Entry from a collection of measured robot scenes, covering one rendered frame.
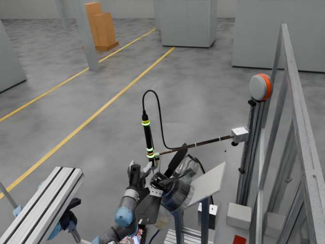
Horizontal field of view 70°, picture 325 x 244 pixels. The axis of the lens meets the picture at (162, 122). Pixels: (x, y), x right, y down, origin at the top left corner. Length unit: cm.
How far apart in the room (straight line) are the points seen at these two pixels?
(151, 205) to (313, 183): 117
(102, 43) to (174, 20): 292
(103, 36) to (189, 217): 769
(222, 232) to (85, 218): 188
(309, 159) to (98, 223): 272
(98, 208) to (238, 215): 195
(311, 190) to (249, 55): 617
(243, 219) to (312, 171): 122
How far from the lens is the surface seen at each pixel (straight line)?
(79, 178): 81
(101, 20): 930
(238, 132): 162
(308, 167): 76
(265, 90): 146
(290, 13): 649
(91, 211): 332
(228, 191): 330
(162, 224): 186
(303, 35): 661
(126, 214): 108
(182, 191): 176
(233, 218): 191
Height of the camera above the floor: 254
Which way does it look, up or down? 34 degrees down
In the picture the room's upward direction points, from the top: 6 degrees counter-clockwise
